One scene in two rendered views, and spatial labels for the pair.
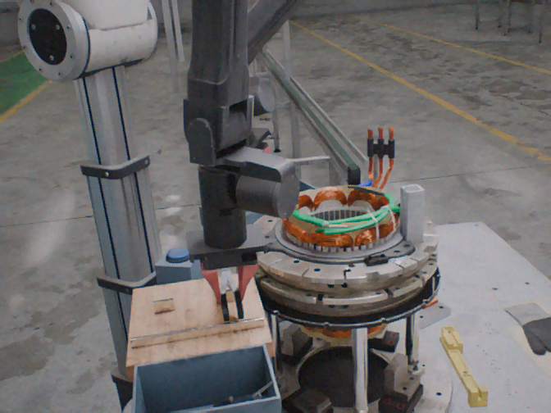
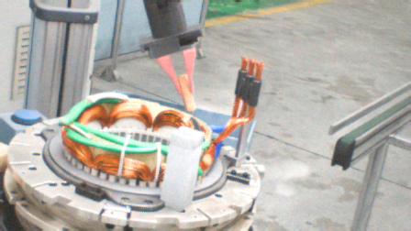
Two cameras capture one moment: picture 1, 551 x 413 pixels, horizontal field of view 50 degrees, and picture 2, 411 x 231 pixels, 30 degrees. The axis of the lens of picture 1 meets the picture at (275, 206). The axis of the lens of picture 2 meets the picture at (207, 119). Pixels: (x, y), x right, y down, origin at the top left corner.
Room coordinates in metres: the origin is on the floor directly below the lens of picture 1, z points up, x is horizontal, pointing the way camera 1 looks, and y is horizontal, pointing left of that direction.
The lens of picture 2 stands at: (0.19, -0.68, 1.49)
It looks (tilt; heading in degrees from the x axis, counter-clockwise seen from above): 20 degrees down; 34
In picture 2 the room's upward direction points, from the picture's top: 10 degrees clockwise
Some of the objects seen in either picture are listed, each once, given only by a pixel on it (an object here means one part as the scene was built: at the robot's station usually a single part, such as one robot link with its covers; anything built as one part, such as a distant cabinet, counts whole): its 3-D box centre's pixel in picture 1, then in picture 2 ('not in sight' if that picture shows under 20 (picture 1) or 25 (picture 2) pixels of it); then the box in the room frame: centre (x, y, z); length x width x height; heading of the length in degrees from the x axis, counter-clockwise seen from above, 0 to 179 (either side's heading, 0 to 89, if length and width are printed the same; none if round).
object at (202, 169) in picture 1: (225, 183); not in sight; (0.70, 0.06, 1.27); 0.07 x 0.06 x 0.07; 59
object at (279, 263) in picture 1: (340, 233); (136, 163); (0.90, -0.11, 1.09); 0.32 x 0.32 x 0.01
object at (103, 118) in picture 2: not in sight; (92, 120); (0.89, -0.03, 1.12); 0.06 x 0.02 x 0.04; 12
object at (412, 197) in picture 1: (412, 214); (183, 169); (0.85, -0.21, 1.14); 0.03 x 0.03 x 0.09; 12
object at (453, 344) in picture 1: (461, 360); not in sight; (0.92, -0.33, 0.80); 0.22 x 0.04 x 0.03; 179
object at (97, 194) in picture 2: (376, 259); (91, 191); (0.78, -0.14, 1.10); 0.03 x 0.01 x 0.01; 102
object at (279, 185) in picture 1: (248, 162); not in sight; (0.69, 0.03, 1.30); 0.11 x 0.09 x 0.12; 59
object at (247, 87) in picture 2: (380, 147); (248, 87); (0.99, -0.19, 1.21); 0.04 x 0.04 x 0.03; 12
